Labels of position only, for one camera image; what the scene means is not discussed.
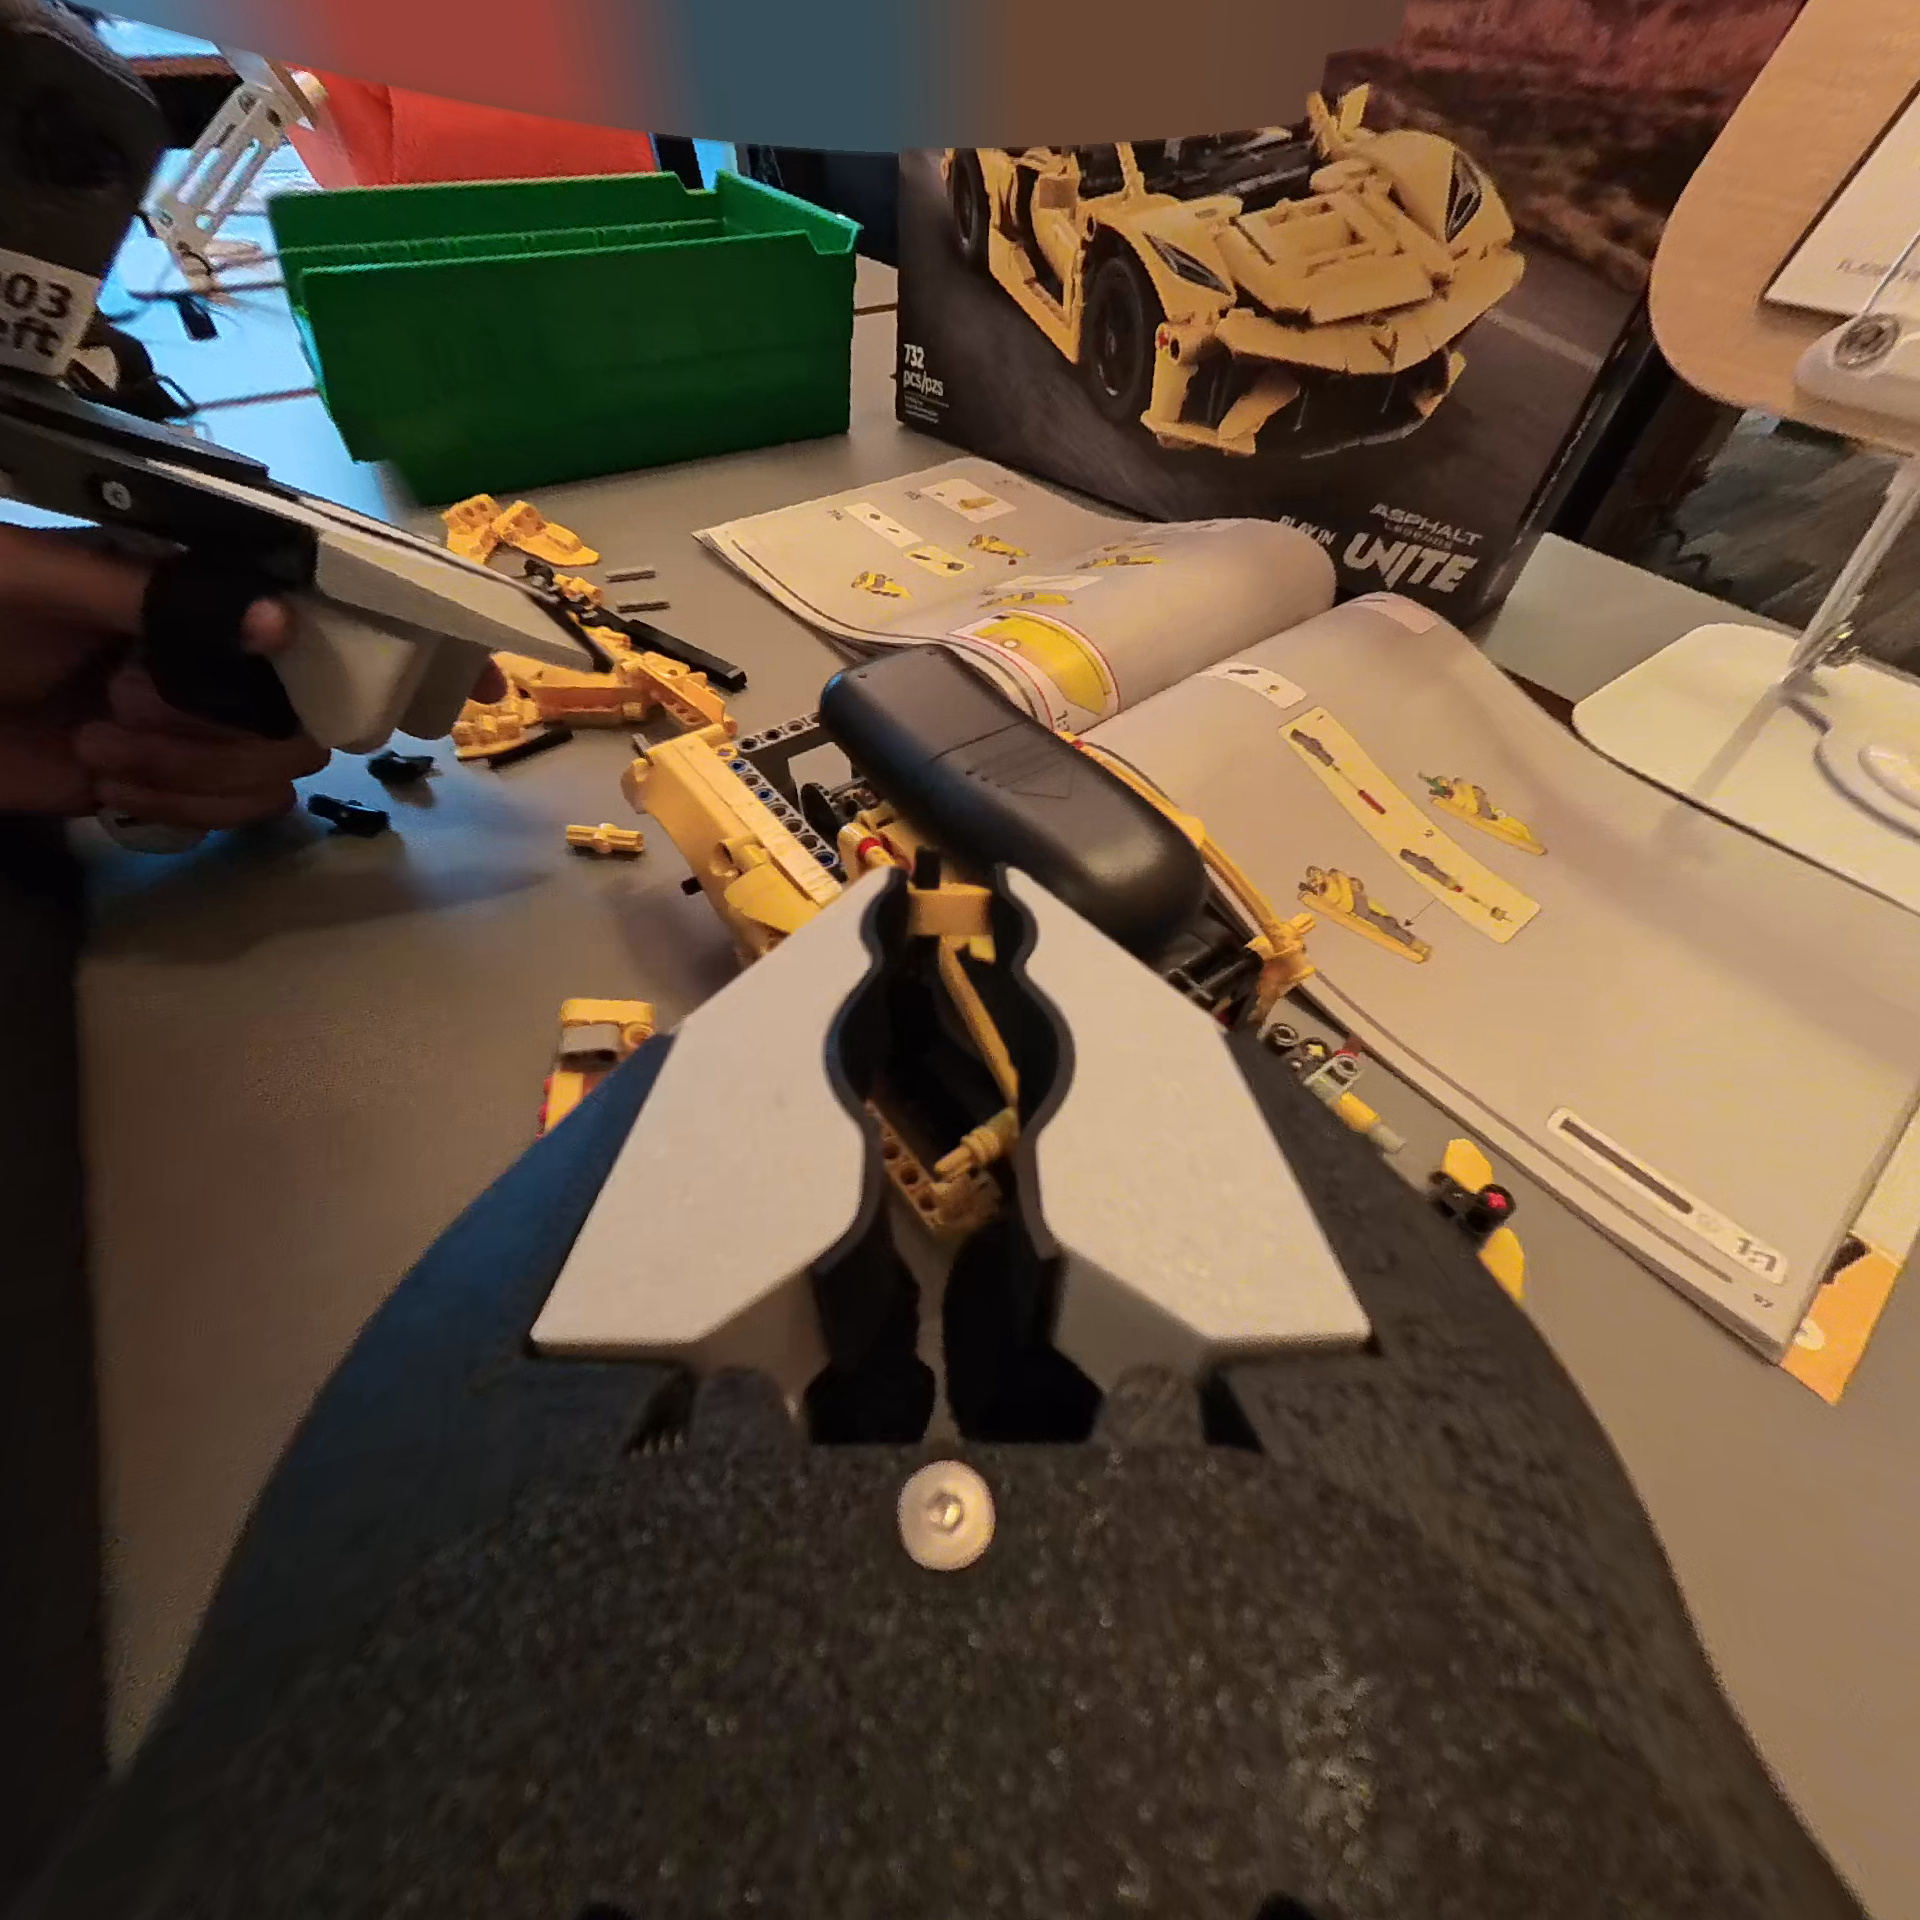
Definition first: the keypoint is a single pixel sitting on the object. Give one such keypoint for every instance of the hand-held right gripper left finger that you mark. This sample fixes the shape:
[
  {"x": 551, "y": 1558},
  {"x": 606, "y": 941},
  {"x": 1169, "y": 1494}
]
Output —
[{"x": 704, "y": 1200}]

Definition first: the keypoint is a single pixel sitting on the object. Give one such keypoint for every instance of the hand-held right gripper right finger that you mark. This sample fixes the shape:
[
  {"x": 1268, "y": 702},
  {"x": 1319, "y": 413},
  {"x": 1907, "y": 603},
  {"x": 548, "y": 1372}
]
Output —
[{"x": 1201, "y": 1200}]

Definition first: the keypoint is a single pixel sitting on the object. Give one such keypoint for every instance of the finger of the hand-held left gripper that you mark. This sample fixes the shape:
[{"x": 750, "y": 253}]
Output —
[{"x": 404, "y": 593}]

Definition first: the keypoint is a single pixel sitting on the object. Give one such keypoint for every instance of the grey desk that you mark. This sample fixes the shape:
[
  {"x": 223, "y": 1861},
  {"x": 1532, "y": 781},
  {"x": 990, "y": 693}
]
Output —
[{"x": 374, "y": 974}]

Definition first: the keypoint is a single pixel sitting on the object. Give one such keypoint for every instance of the person's left hand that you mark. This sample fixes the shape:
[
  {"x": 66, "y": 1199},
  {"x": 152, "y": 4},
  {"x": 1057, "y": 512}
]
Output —
[{"x": 74, "y": 704}]

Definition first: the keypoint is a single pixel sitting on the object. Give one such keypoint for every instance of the black connector brick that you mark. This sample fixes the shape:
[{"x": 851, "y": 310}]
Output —
[
  {"x": 400, "y": 767},
  {"x": 348, "y": 815}
]

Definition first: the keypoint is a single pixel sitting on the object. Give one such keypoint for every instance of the pile of yellow bricks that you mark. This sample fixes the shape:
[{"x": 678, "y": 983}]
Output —
[{"x": 600, "y": 698}]

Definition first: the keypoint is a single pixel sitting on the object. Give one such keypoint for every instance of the long black beam brick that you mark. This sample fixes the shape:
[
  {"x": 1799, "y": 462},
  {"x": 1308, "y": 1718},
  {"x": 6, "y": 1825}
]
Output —
[{"x": 674, "y": 645}]

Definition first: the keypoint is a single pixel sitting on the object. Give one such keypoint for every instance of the green plastic bin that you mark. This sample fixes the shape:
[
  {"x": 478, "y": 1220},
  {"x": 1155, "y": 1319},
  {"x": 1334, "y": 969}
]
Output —
[{"x": 571, "y": 344}]

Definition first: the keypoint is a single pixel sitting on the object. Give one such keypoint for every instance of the small yellow connector brick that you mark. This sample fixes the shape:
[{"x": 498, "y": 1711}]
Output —
[{"x": 604, "y": 839}]

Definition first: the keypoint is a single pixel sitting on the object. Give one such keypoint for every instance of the yellow brick toy car model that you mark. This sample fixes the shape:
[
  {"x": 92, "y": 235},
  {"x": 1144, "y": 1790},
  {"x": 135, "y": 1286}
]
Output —
[{"x": 721, "y": 840}]

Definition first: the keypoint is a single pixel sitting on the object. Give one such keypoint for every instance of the orange plastic bin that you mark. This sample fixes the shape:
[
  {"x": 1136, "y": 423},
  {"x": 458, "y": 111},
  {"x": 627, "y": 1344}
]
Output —
[{"x": 450, "y": 134}]

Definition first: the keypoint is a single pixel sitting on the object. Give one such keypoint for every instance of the building instruction booklet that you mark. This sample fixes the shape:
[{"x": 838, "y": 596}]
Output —
[{"x": 1651, "y": 1020}]

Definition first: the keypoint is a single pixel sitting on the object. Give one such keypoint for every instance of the instruction sheet on stand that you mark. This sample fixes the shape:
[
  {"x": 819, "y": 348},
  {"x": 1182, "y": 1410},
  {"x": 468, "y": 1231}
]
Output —
[{"x": 1695, "y": 704}]

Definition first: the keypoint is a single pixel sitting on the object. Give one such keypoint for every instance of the black toy car box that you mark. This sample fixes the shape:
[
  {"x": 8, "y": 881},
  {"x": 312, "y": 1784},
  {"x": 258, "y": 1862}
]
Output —
[{"x": 1275, "y": 495}]

